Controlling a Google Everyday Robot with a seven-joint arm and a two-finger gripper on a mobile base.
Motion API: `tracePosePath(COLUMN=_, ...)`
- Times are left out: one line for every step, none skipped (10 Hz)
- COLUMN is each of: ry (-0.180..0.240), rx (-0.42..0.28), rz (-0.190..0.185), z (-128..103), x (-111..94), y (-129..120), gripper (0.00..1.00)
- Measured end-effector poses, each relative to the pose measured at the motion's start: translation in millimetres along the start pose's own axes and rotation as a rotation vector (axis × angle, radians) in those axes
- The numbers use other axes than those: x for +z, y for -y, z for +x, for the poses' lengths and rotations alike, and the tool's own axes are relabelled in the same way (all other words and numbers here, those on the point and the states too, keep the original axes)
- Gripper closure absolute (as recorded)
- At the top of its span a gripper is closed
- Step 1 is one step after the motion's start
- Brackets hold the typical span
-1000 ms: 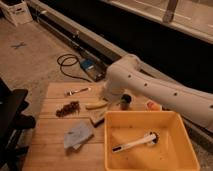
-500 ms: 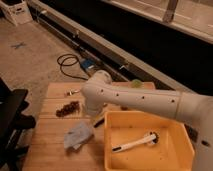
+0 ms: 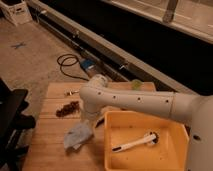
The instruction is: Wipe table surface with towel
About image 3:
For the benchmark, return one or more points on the grey-blue cloth towel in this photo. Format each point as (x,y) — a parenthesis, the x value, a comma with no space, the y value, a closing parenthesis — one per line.
(77,135)

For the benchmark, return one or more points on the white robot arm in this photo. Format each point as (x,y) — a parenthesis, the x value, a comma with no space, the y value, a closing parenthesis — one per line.
(193,110)

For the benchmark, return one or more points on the blue power tool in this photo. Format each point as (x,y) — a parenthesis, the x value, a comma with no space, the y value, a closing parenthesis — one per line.
(90,68)

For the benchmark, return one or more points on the light green cup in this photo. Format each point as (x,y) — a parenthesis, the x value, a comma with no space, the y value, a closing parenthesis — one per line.
(136,84)

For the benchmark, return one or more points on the small wooden block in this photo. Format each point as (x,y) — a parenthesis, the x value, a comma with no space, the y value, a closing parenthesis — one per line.
(99,122)

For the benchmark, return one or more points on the brown crumb pile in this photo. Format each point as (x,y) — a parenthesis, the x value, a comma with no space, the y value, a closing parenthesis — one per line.
(67,109)

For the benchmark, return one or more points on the white dish brush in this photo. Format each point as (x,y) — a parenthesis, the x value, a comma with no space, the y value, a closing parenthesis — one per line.
(148,138)

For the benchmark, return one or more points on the yellow plastic bin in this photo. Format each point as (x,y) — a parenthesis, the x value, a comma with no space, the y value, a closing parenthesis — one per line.
(167,153)

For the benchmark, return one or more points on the black chair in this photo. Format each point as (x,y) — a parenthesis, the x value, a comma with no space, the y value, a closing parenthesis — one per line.
(12,123)

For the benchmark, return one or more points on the white storage box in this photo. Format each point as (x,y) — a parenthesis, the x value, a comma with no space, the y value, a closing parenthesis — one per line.
(17,13)

